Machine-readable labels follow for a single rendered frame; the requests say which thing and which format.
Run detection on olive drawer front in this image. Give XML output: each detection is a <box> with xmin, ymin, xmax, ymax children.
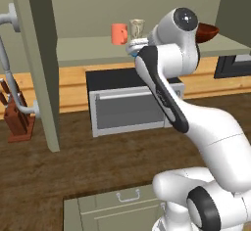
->
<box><xmin>77</xmin><ymin>187</ymin><xmax>166</xmax><ymax>231</ymax></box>

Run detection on orange mug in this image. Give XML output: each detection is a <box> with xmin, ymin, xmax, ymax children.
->
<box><xmin>111</xmin><ymin>23</ymin><xmax>129</xmax><ymax>46</ymax></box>

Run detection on toaster oven door handle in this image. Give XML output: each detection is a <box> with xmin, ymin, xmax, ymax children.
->
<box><xmin>97</xmin><ymin>90</ymin><xmax>155</xmax><ymax>101</ymax></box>

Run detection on clear drinking glass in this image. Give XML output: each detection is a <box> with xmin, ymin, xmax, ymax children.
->
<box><xmin>128</xmin><ymin>19</ymin><xmax>146</xmax><ymax>42</ymax></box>

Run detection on toaster oven door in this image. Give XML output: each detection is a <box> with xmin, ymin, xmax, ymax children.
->
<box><xmin>88</xmin><ymin>87</ymin><xmax>169</xmax><ymax>138</ymax></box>

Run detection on silver drawer handle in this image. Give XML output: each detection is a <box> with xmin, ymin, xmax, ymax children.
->
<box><xmin>115</xmin><ymin>188</ymin><xmax>142</xmax><ymax>204</ymax></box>

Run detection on brown knife block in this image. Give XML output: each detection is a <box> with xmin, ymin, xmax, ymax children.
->
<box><xmin>3</xmin><ymin>92</ymin><xmax>36</xmax><ymax>144</ymax></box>

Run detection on red-brown bowl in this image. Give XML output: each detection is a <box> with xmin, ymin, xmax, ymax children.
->
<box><xmin>196</xmin><ymin>22</ymin><xmax>221</xmax><ymax>44</ymax></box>

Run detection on olive open cabinet door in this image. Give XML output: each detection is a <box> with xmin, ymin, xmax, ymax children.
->
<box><xmin>8</xmin><ymin>0</ymin><xmax>61</xmax><ymax>154</ymax></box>

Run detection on grey cabinet door handle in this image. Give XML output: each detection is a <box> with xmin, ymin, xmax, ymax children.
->
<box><xmin>0</xmin><ymin>3</ymin><xmax>41</xmax><ymax>117</ymax></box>

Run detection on olive wall cabinet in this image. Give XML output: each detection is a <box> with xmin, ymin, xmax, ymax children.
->
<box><xmin>43</xmin><ymin>0</ymin><xmax>251</xmax><ymax>69</ymax></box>

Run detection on brown knife handle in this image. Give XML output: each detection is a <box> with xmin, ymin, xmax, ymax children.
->
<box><xmin>0</xmin><ymin>77</ymin><xmax>12</xmax><ymax>99</ymax></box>
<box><xmin>0</xmin><ymin>91</ymin><xmax>9</xmax><ymax>108</ymax></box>

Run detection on black appliance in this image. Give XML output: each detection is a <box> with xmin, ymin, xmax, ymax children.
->
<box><xmin>213</xmin><ymin>54</ymin><xmax>251</xmax><ymax>80</ymax></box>

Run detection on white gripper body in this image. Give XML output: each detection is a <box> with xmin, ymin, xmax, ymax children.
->
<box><xmin>125</xmin><ymin>37</ymin><xmax>152</xmax><ymax>59</ymax></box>

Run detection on silver toaster oven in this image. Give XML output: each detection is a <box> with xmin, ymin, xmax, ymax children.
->
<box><xmin>85</xmin><ymin>67</ymin><xmax>186</xmax><ymax>139</ymax></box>

